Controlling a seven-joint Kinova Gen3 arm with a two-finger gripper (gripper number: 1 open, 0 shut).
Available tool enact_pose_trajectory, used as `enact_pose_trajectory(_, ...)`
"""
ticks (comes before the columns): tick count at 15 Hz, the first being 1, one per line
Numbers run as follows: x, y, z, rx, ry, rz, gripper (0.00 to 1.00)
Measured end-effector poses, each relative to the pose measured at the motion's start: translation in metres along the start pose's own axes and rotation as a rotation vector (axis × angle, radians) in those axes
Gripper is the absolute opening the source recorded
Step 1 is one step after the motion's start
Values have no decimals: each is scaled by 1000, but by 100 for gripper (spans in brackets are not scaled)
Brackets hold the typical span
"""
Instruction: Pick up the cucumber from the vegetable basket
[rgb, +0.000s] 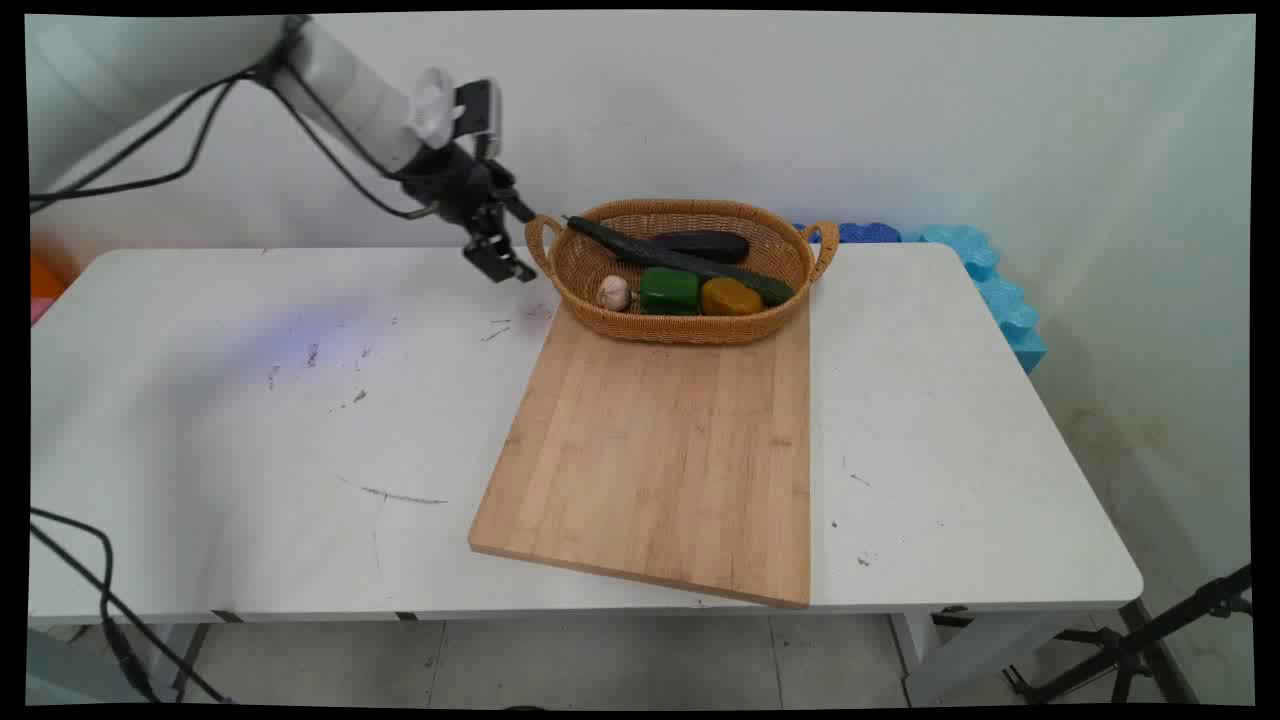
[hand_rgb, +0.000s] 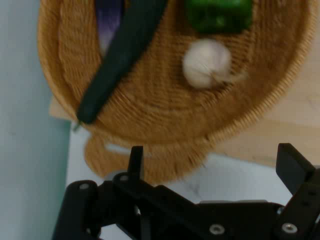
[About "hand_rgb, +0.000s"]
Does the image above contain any woven wicker basket with handles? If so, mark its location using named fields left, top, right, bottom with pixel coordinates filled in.
left=37, top=0, right=313, bottom=185

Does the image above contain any bamboo cutting board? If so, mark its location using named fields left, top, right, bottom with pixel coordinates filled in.
left=48, top=7, right=320, bottom=169

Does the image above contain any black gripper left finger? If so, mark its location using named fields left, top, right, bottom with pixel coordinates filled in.
left=52, top=145, right=201, bottom=240

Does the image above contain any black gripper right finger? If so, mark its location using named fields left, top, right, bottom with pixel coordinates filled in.
left=275, top=142, right=320, bottom=240

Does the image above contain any purple eggplant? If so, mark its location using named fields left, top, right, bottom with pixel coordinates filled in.
left=95, top=0, right=129, bottom=57

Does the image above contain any long dark green cucumber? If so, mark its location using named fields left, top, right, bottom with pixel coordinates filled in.
left=73, top=0, right=168, bottom=131

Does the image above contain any green bell pepper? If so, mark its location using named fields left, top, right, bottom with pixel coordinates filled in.
left=184, top=0, right=254, bottom=35

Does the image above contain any white garlic bulb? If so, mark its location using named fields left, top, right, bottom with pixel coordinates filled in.
left=182, top=38, right=248, bottom=90

